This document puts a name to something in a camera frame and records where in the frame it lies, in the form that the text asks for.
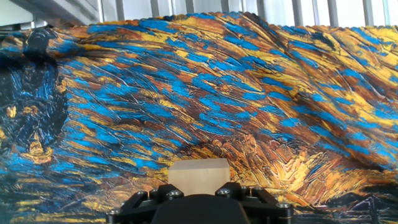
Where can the starry night painted tablecloth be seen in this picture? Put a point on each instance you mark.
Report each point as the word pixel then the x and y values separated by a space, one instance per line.
pixel 199 93

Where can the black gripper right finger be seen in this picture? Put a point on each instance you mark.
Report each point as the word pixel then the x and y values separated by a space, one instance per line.
pixel 264 208

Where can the aluminium frame post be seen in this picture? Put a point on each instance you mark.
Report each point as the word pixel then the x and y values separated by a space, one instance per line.
pixel 62 12

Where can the light wooden cube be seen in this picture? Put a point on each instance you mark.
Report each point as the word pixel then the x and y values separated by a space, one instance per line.
pixel 199 177

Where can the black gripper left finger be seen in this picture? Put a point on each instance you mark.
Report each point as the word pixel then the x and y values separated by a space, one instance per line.
pixel 136 208

